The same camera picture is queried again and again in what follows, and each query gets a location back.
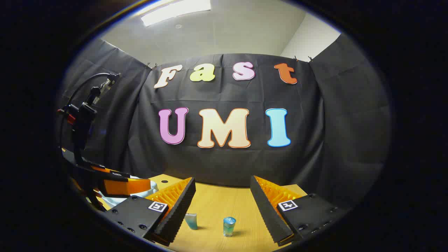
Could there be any small white suitcase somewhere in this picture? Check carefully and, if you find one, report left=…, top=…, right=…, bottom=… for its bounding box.
left=97, top=175, right=159, bottom=208

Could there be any teal skin care tube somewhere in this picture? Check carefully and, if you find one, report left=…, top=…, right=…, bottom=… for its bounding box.
left=184, top=213, right=198, bottom=230

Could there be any ceiling light panel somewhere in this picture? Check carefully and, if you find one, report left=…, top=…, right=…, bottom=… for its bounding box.
left=140, top=0, right=212, bottom=27

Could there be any black cable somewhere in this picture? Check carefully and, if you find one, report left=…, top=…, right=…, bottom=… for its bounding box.
left=59, top=72, right=117, bottom=149

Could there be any blue green skin care bottle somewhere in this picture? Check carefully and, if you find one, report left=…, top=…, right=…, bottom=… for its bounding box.
left=223, top=217, right=237, bottom=237

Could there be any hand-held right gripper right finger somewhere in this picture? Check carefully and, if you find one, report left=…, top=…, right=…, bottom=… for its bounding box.
left=250, top=175, right=351, bottom=247

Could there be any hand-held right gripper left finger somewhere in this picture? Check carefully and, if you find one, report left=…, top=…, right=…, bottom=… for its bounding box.
left=104, top=177, right=197, bottom=247

